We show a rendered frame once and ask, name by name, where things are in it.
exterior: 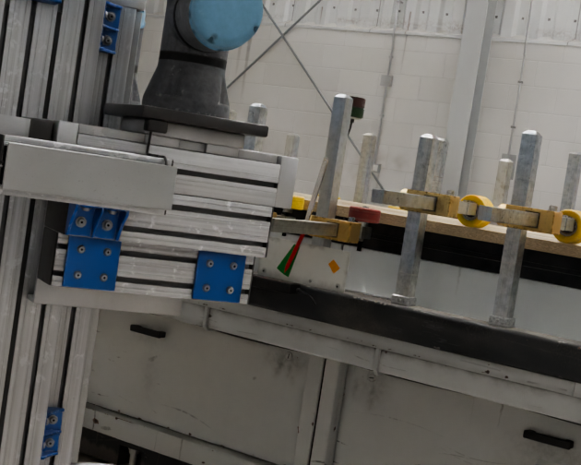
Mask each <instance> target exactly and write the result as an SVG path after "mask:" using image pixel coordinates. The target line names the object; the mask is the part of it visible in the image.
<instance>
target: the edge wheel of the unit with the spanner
mask: <svg viewBox="0 0 581 465"><path fill-rule="evenodd" d="M380 216H381V210H379V209H369V207H367V206H362V207H356V206H350V210H349V217H353V218H355V220H356V221H357V222H358V223H361V224H362V225H361V226H364V227H368V223H375V224H378V223H379V221H380ZM357 251H362V242H361V241H359V242H358V244H357Z"/></svg>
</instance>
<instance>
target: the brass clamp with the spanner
mask: <svg viewBox="0 0 581 465"><path fill-rule="evenodd" d="M310 221H321V222H330V223H335V224H338V231H337V236H325V235H312V234H308V235H310V236H314V237H320V238H325V239H329V240H334V241H340V242H344V243H352V244H357V243H358V242H359V236H360V230H361V225H362V224H361V223H358V222H349V221H343V220H338V219H329V218H324V217H318V216H315V215H311V218H310Z"/></svg>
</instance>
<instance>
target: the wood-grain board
mask: <svg viewBox="0 0 581 465"><path fill-rule="evenodd" d="M293 195H294V196H299V197H304V204H303V210H307V209H308V207H309V203H310V200H311V197H312V195H307V194H302V193H296V192H293ZM318 198H319V196H317V199H316V201H315V205H314V209H313V211H314V212H316V210H317V203H318ZM350 206H356V207H362V206H367V207H369V209H379V210H381V216H380V221H379V223H383V224H388V225H393V226H398V227H404V228H406V222H407V216H408V211H407V210H402V209H391V208H386V207H380V206H374V205H368V204H362V203H357V202H351V201H346V200H340V199H338V204H337V210H336V216H340V217H346V218H348V216H349V210H350ZM506 228H507V227H503V226H497V225H491V224H488V225H487V226H485V227H483V228H472V227H467V226H465V225H463V224H462V223H461V222H460V221H459V220H458V219H452V218H447V217H441V216H435V215H430V214H428V216H427V221H426V227H425V231H426V232H430V233H440V234H446V235H451V236H456V237H462V238H468V239H472V240H478V241H483V242H488V243H494V244H504V239H505V234H506ZM525 249H530V250H536V251H541V252H546V253H552V254H557V255H563V256H572V257H578V258H581V243H580V244H565V243H562V242H560V241H558V240H557V239H556V238H555V237H554V235H552V234H547V233H541V232H531V231H527V237H526V242H525Z"/></svg>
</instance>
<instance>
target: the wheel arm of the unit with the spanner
mask: <svg viewBox="0 0 581 465"><path fill-rule="evenodd" d="M270 231H271V232H275V233H299V234H312V235H325V236H337V231H338V224H335V223H330V222H321V221H301V220H291V219H281V218H272V223H271V230H270ZM371 233H372V227H364V226H361V230H360V236H359V241H361V242H363V239H371Z"/></svg>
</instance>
